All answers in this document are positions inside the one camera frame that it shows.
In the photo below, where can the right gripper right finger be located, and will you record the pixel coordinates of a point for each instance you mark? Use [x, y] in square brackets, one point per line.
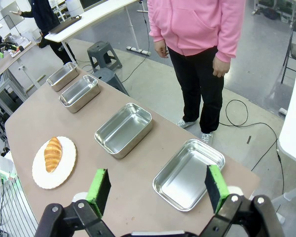
[215, 187]

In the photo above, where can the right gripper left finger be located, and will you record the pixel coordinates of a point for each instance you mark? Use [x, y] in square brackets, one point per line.
[98, 190]

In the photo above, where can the golden brown croissant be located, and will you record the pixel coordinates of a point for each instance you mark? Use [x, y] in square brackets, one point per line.
[53, 155]

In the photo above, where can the person's right forearm pink sleeve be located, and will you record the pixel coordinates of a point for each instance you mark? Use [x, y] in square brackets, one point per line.
[156, 29]

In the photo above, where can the person's left forearm pink sleeve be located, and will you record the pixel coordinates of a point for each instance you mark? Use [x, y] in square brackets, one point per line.
[229, 47]

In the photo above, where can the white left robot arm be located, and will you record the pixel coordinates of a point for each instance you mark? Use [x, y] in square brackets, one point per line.
[0, 168]

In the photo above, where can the stainless steel rectangular container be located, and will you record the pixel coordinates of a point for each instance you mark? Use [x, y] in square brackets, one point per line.
[123, 130]
[182, 180]
[77, 95]
[61, 75]

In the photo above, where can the person's left hand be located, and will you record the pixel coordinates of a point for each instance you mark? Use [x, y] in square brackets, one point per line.
[220, 67]

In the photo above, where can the person's right hand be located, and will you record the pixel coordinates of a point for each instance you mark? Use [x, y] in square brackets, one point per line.
[161, 49]

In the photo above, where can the white scalloped plate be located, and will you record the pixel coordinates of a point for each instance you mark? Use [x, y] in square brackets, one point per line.
[64, 170]

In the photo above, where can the black tape strip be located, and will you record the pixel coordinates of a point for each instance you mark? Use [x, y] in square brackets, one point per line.
[248, 140]

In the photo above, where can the white side table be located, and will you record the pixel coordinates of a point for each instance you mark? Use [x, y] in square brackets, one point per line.
[293, 123]

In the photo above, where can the grey plastic stool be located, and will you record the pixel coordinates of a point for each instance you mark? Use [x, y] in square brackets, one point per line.
[102, 49]
[111, 79]

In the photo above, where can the white power strip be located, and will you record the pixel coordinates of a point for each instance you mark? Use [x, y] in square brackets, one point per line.
[136, 50]

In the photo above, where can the wooden top table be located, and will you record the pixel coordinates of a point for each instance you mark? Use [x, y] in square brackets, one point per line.
[12, 61]

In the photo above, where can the person in pink hoodie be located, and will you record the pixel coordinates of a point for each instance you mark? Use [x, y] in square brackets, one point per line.
[195, 24]

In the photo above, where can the black flat tray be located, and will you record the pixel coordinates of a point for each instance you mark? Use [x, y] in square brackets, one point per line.
[64, 24]

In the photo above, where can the long white table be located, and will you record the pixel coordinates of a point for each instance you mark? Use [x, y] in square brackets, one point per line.
[93, 19]

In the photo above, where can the person in black clothes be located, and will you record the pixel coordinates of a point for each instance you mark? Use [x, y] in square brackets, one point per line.
[47, 22]

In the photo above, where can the black background robot gripper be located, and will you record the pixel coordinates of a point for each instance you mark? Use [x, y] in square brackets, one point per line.
[0, 44]

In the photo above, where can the white bucket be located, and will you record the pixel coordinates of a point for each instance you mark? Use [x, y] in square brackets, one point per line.
[74, 6]

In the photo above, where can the ribbed aluminium base plate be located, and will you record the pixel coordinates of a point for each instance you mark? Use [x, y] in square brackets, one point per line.
[14, 205]

